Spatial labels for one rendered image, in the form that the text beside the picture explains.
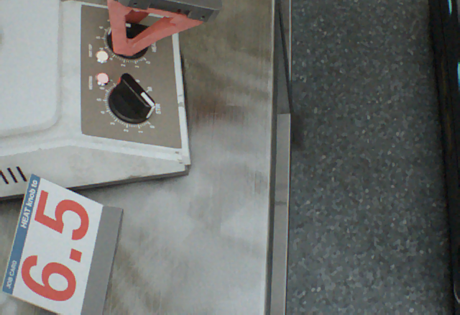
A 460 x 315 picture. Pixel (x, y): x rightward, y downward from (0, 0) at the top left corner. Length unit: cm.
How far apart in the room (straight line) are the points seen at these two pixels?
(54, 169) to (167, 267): 10
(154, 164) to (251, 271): 10
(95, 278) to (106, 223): 4
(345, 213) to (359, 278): 12
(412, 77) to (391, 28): 12
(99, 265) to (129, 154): 8
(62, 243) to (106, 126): 9
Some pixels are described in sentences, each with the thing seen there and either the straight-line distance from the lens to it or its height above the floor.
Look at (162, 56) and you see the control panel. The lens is 69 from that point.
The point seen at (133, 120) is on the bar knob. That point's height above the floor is 80.
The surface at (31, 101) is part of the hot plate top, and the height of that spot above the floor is 84.
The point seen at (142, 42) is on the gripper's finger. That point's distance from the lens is 65.
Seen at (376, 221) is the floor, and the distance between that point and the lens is 148.
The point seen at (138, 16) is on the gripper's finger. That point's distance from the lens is 68.
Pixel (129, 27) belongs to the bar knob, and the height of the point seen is 82.
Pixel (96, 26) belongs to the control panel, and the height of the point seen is 81.
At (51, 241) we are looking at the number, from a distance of 64.
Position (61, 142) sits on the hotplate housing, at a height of 82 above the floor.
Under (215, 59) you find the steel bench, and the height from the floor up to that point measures 75.
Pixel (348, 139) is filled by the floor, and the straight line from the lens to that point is 156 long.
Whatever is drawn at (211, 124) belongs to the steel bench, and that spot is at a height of 75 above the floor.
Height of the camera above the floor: 132
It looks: 57 degrees down
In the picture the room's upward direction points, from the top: 12 degrees counter-clockwise
